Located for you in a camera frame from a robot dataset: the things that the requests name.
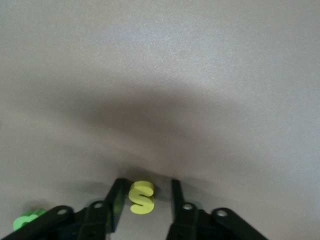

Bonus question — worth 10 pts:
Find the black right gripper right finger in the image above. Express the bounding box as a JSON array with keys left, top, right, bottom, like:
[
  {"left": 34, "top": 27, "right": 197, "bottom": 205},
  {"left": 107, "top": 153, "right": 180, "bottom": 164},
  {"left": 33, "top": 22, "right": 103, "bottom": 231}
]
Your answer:
[{"left": 165, "top": 178, "right": 270, "bottom": 240}]

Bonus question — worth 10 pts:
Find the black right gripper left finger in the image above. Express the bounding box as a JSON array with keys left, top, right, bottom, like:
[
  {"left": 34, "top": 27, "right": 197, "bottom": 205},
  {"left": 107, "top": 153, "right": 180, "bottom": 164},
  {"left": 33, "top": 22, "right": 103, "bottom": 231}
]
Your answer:
[{"left": 0, "top": 177, "right": 129, "bottom": 240}]

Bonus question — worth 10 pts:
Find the yellow letter s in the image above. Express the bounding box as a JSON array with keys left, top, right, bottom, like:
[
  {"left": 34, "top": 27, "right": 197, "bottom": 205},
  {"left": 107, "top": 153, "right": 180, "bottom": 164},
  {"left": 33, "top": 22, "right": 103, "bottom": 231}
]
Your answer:
[{"left": 128, "top": 180, "right": 156, "bottom": 215}]

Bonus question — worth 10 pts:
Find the green letter g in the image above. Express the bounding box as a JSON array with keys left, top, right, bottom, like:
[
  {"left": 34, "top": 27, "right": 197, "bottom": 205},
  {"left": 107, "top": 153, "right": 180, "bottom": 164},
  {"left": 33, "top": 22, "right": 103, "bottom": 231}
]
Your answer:
[{"left": 12, "top": 208, "right": 47, "bottom": 232}]

